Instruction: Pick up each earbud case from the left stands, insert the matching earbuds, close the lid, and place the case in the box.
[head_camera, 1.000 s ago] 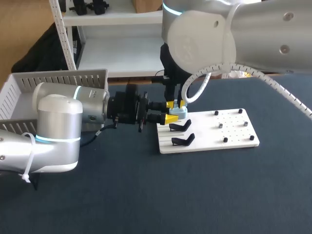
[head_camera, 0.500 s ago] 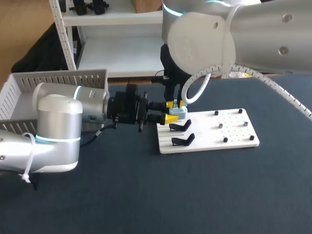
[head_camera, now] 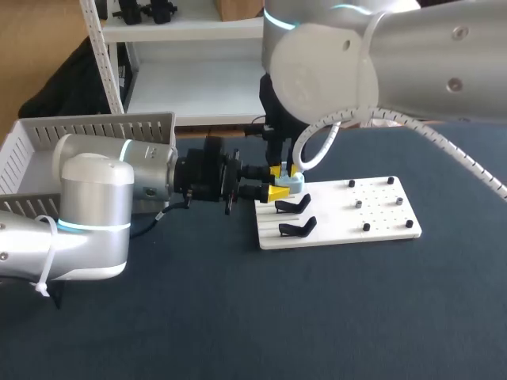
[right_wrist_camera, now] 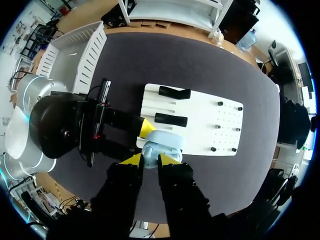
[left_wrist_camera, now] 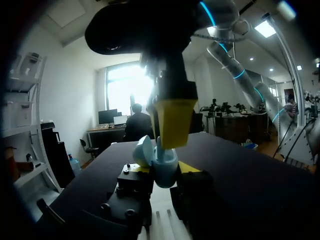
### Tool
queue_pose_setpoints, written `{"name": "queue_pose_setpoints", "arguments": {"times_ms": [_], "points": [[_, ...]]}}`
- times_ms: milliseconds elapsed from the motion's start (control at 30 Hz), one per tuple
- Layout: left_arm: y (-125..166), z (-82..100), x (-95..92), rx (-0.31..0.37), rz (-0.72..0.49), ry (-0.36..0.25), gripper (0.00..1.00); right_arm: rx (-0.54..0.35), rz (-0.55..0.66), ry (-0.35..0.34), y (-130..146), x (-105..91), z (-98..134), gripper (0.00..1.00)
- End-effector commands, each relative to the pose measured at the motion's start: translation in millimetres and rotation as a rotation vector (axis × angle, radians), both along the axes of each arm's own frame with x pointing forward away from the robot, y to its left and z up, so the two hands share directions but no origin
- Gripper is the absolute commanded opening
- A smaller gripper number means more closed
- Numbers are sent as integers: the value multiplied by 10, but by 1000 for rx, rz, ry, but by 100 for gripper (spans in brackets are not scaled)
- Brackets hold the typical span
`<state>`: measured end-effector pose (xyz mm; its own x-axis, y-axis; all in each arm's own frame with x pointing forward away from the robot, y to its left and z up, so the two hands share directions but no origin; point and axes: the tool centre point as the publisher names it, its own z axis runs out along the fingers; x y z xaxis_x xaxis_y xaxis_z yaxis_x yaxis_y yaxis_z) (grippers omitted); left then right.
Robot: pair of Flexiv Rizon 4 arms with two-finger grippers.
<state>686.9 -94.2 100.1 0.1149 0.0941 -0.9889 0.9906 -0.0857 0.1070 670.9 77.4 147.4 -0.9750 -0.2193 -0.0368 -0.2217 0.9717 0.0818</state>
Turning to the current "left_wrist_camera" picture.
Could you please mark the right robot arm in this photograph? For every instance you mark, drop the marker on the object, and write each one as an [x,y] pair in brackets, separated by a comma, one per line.
[250,77]

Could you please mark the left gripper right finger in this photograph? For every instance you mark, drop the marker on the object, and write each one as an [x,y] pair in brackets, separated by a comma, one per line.
[192,190]

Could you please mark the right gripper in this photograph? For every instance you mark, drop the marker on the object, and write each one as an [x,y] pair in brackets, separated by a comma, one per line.
[150,37]

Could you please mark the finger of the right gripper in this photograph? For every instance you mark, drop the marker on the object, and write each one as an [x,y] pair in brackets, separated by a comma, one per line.
[175,122]

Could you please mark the person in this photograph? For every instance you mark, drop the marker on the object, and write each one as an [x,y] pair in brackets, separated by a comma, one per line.
[291,107]
[138,125]

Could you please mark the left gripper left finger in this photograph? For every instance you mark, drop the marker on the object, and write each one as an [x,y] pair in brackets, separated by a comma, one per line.
[130,197]

